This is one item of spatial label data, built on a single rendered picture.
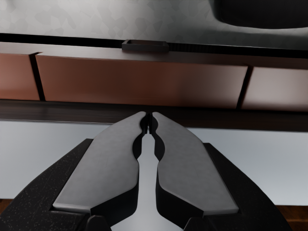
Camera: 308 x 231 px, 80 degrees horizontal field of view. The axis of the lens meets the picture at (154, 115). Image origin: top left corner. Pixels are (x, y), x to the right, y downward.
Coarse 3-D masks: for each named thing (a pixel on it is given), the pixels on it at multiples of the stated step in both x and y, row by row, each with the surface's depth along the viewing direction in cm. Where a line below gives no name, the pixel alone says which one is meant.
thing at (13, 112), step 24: (24, 120) 14; (48, 120) 15; (72, 120) 15; (96, 120) 15; (120, 120) 15; (192, 120) 16; (216, 120) 16; (240, 120) 16; (264, 120) 17; (288, 120) 17
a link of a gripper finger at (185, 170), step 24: (168, 120) 12; (168, 144) 9; (192, 144) 9; (168, 168) 8; (192, 168) 8; (216, 168) 8; (168, 192) 7; (192, 192) 7; (216, 192) 7; (168, 216) 7; (192, 216) 7
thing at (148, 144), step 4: (148, 132) 15; (144, 136) 15; (148, 136) 15; (144, 140) 15; (148, 140) 15; (152, 140) 15; (144, 144) 15; (148, 144) 15; (152, 144) 15; (144, 148) 16; (148, 148) 16; (152, 148) 16; (144, 152) 16; (148, 152) 16; (152, 152) 16
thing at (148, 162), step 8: (144, 160) 16; (152, 160) 16; (144, 168) 17; (152, 168) 17; (144, 176) 17; (152, 176) 17; (144, 184) 18; (152, 184) 18; (144, 192) 18; (152, 192) 18; (144, 200) 19; (152, 200) 19
